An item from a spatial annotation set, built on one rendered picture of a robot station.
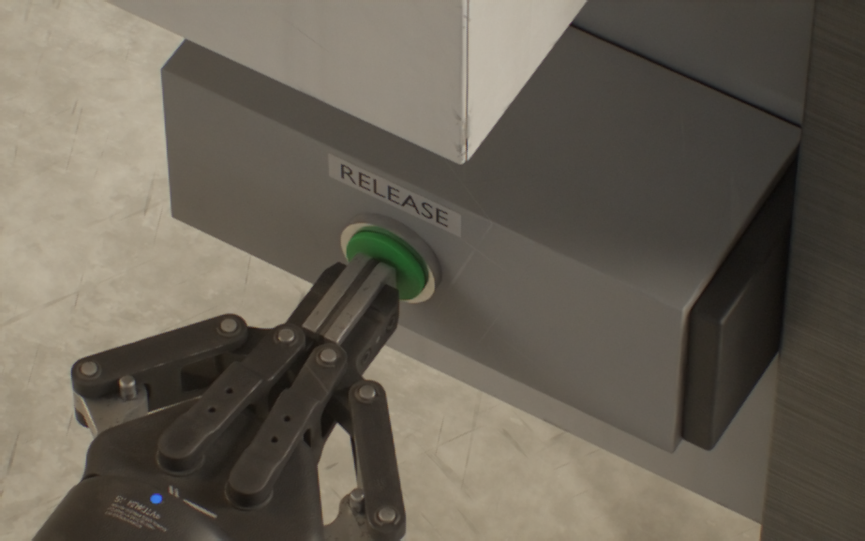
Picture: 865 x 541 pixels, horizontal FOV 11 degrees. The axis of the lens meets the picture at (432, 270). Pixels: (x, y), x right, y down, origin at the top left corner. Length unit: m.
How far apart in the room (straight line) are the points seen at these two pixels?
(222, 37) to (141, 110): 1.71
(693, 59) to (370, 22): 0.25
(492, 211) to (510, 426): 1.40
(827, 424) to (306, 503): 0.20
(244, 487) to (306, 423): 0.03
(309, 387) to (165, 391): 0.05
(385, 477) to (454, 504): 1.39
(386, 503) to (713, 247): 0.13
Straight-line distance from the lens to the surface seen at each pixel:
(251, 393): 1.46
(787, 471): 1.58
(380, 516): 1.44
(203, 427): 1.45
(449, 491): 2.85
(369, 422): 1.46
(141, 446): 1.46
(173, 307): 2.93
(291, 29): 1.30
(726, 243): 1.47
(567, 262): 1.47
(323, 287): 1.50
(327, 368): 1.47
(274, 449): 1.45
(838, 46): 1.40
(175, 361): 1.48
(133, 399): 1.48
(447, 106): 1.28
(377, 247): 1.50
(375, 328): 1.49
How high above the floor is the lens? 2.35
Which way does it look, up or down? 53 degrees down
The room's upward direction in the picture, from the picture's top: straight up
